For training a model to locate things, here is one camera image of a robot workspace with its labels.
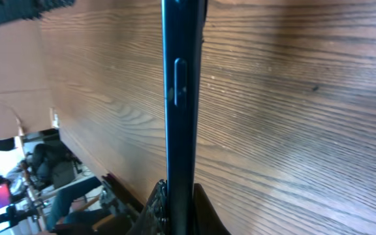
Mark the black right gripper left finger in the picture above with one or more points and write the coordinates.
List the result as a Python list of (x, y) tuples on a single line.
[(153, 220)]

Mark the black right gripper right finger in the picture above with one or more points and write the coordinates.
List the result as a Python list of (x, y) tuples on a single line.
[(206, 219)]

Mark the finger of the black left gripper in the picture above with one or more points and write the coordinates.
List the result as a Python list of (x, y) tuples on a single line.
[(13, 10)]

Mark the Galaxy S24 smartphone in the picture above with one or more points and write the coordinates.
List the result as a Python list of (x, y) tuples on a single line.
[(182, 25)]

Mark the seated person in background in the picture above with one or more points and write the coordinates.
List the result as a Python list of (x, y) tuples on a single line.
[(45, 158)]

